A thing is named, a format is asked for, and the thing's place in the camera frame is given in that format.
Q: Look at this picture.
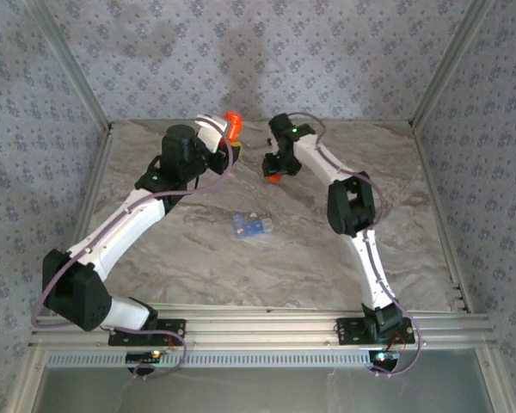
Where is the aluminium corner post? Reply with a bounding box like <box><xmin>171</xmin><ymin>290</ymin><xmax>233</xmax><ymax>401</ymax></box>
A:
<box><xmin>409</xmin><ymin>0</ymin><xmax>496</xmax><ymax>129</ymax></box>
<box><xmin>24</xmin><ymin>0</ymin><xmax>114</xmax><ymax>132</ymax></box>

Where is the aluminium frame bar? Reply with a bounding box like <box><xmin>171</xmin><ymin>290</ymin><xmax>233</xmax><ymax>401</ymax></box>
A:
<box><xmin>475</xmin><ymin>347</ymin><xmax>516</xmax><ymax>413</ymax></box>
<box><xmin>6</xmin><ymin>348</ymin><xmax>48</xmax><ymax>413</ymax></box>

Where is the orange pill bottle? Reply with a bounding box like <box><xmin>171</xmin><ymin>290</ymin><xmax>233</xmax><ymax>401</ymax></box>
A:
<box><xmin>222</xmin><ymin>110</ymin><xmax>244</xmax><ymax>143</ymax></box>

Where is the aluminium mounting rail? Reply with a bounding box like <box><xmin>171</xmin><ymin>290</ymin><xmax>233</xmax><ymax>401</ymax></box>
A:
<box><xmin>28</xmin><ymin>311</ymin><xmax>499</xmax><ymax>348</ymax></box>

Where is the grey slotted cable duct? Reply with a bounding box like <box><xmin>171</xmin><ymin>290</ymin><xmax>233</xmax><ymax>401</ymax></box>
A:
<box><xmin>46</xmin><ymin>348</ymin><xmax>373</xmax><ymax>370</ymax></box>

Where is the grey metal sheet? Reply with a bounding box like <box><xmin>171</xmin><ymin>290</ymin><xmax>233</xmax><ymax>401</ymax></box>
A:
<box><xmin>36</xmin><ymin>367</ymin><xmax>495</xmax><ymax>413</ymax></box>

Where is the right circuit board with LED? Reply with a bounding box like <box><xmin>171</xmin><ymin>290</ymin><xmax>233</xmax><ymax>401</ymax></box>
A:
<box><xmin>368</xmin><ymin>349</ymin><xmax>402</xmax><ymax>366</ymax></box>

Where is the translucent blue pill organizer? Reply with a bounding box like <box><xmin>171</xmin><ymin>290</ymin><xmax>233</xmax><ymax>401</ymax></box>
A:
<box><xmin>231</xmin><ymin>212</ymin><xmax>275</xmax><ymax>241</ymax></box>

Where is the circuit board with led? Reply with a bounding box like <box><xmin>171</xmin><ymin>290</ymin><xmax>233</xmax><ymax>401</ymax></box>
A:
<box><xmin>368</xmin><ymin>349</ymin><xmax>402</xmax><ymax>366</ymax></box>
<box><xmin>125</xmin><ymin>349</ymin><xmax>163</xmax><ymax>363</ymax></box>

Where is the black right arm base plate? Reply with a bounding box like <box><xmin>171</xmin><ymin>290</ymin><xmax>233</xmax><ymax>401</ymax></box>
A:
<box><xmin>335</xmin><ymin>317</ymin><xmax>416</xmax><ymax>347</ymax></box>

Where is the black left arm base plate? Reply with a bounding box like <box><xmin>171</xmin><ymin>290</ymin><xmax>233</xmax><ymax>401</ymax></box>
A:
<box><xmin>107</xmin><ymin>317</ymin><xmax>187</xmax><ymax>348</ymax></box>

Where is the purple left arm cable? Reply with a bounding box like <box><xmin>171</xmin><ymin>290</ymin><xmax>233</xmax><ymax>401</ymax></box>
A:
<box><xmin>29</xmin><ymin>128</ymin><xmax>236</xmax><ymax>382</ymax></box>

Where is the left circuit board with LED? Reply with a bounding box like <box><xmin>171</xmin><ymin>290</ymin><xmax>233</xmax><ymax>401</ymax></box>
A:
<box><xmin>125</xmin><ymin>349</ymin><xmax>163</xmax><ymax>363</ymax></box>

